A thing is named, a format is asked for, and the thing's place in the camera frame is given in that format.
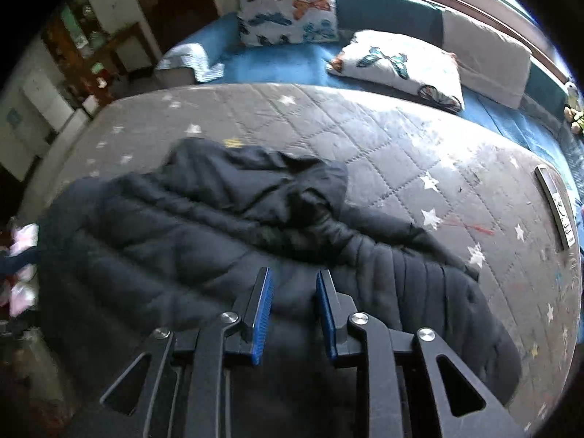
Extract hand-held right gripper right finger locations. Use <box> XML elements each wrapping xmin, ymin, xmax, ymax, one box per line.
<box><xmin>316</xmin><ymin>269</ymin><xmax>525</xmax><ymax>438</ymax></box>

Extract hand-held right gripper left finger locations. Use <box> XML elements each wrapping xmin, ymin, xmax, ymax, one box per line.
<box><xmin>73</xmin><ymin>267</ymin><xmax>274</xmax><ymax>438</ymax></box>

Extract black puffer jacket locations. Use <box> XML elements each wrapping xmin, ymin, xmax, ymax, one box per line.
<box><xmin>34</xmin><ymin>137</ymin><xmax>523</xmax><ymax>438</ymax></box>

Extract grey star quilted bed pad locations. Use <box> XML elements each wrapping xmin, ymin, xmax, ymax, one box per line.
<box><xmin>18</xmin><ymin>83</ymin><xmax>582</xmax><ymax>438</ymax></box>

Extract pink cloth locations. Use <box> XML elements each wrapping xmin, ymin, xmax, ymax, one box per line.
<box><xmin>7</xmin><ymin>223</ymin><xmax>40</xmax><ymax>318</ymax></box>

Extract dark remote control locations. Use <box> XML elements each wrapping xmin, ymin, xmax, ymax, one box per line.
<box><xmin>535</xmin><ymin>165</ymin><xmax>575</xmax><ymax>250</ymax></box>

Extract blue bed sheet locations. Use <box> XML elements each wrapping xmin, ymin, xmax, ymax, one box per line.
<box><xmin>160</xmin><ymin>11</ymin><xmax>584</xmax><ymax>220</ymax></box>

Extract white butterfly print pillow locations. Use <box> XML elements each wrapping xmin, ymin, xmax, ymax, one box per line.
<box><xmin>326</xmin><ymin>30</ymin><xmax>465</xmax><ymax>115</ymax></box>

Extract folded blue striped towel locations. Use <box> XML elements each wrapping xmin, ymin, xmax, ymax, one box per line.
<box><xmin>154</xmin><ymin>42</ymin><xmax>225</xmax><ymax>85</ymax></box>

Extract white cabinet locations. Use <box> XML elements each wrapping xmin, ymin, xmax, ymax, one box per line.
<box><xmin>0</xmin><ymin>66</ymin><xmax>88</xmax><ymax>183</ymax></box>

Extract grey back cushion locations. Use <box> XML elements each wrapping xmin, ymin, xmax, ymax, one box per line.
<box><xmin>442</xmin><ymin>9</ymin><xmax>534</xmax><ymax>109</ymax></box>

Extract large butterfly print pillow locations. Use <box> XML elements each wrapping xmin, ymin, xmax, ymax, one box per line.
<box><xmin>236</xmin><ymin>0</ymin><xmax>339</xmax><ymax>47</ymax></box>

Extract wide teal back cushion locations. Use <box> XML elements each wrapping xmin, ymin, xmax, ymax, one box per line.
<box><xmin>334</xmin><ymin>0</ymin><xmax>444</xmax><ymax>49</ymax></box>

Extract brown and green plush toy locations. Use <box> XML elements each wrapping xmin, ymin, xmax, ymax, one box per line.
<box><xmin>564</xmin><ymin>106</ymin><xmax>584</xmax><ymax>136</ymax></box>

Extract narrow teal back cushion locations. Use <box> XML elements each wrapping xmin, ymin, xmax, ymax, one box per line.
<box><xmin>524</xmin><ymin>61</ymin><xmax>571</xmax><ymax>112</ymax></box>

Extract wooden shelf with clutter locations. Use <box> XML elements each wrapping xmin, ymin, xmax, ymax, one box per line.
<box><xmin>41</xmin><ymin>0</ymin><xmax>149</xmax><ymax>115</ymax></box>

